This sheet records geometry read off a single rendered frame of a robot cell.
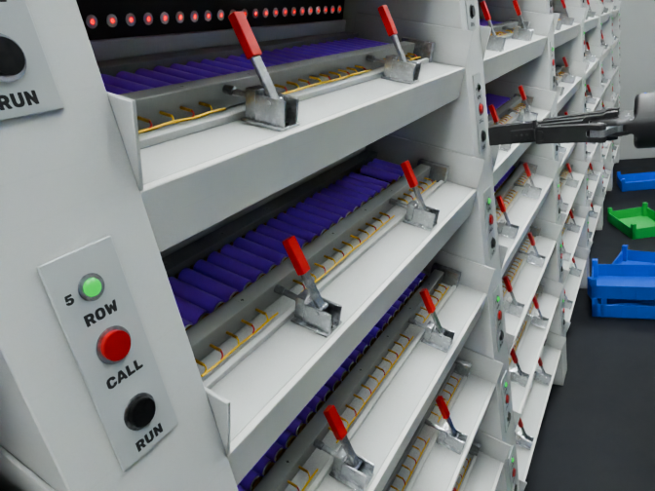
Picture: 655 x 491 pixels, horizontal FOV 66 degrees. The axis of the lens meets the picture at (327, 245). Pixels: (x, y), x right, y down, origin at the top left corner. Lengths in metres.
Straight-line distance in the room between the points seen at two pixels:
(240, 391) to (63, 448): 0.16
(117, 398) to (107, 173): 0.12
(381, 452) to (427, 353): 0.19
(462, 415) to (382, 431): 0.32
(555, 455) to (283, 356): 1.26
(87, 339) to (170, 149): 0.14
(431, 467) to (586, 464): 0.82
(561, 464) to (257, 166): 1.36
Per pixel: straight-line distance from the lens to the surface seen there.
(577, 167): 2.27
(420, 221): 0.68
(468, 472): 1.09
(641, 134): 0.81
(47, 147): 0.27
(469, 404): 0.96
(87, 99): 0.29
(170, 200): 0.32
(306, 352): 0.45
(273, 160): 0.39
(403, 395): 0.68
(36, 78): 0.28
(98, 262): 0.28
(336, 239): 0.58
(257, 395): 0.41
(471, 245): 0.89
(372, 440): 0.62
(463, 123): 0.83
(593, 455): 1.64
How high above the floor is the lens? 1.12
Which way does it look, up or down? 20 degrees down
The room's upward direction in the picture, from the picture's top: 12 degrees counter-clockwise
